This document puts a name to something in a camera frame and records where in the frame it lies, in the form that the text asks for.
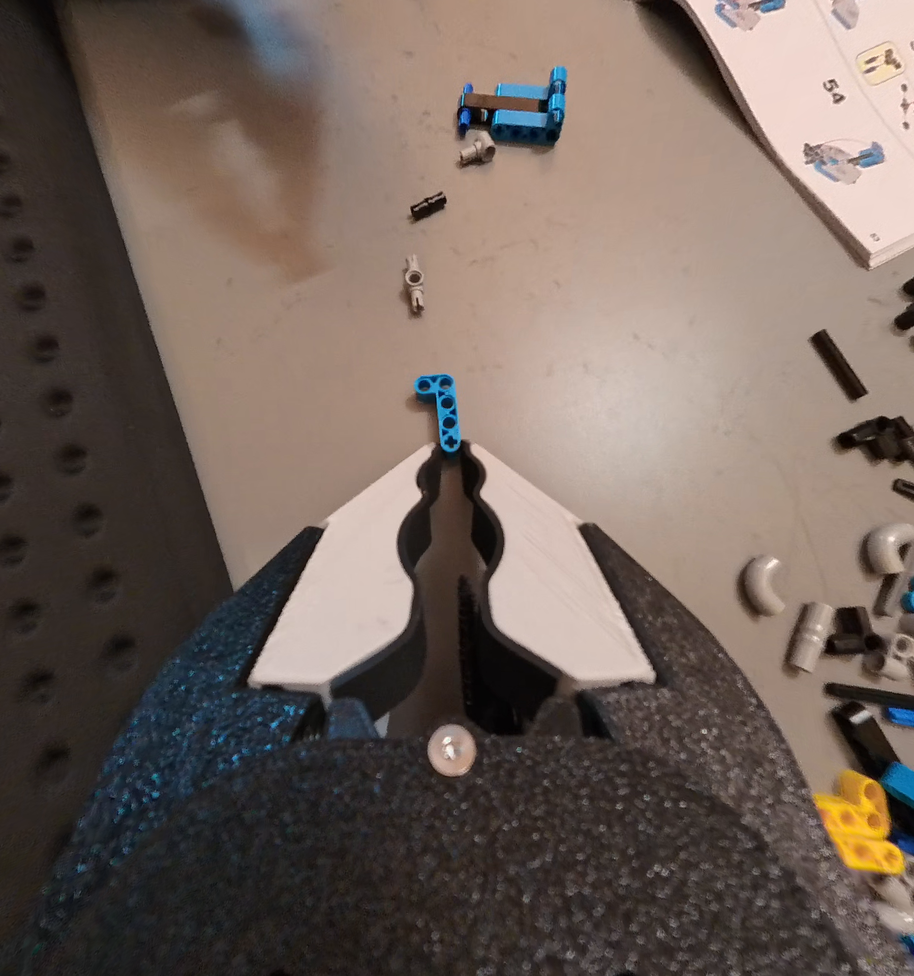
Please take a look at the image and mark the blue beam assembly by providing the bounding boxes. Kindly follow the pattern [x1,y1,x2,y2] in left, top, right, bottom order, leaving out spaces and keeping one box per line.
[457,67,568,149]

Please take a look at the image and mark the instruction booklet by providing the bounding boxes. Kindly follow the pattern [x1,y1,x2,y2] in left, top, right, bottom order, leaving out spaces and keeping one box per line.
[674,0,914,271]

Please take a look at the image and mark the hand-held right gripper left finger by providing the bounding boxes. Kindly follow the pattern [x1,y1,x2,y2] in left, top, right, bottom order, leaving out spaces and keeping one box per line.
[246,442,439,706]

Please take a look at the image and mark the pile of toy building pieces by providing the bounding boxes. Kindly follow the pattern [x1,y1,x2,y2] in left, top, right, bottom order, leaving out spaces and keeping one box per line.
[739,267,914,976]

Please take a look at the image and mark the black toy rod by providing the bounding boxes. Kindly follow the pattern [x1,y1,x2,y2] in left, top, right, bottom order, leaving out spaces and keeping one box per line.
[810,329,870,402]

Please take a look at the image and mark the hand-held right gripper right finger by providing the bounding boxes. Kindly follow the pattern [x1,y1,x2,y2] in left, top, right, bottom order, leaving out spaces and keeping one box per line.
[455,441,658,735]

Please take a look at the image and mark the black perforated pad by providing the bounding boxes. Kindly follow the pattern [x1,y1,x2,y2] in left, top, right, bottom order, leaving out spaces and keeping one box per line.
[0,0,233,947]

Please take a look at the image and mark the blue angled toy beam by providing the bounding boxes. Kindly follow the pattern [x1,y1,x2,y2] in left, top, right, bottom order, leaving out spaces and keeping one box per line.
[415,374,464,456]

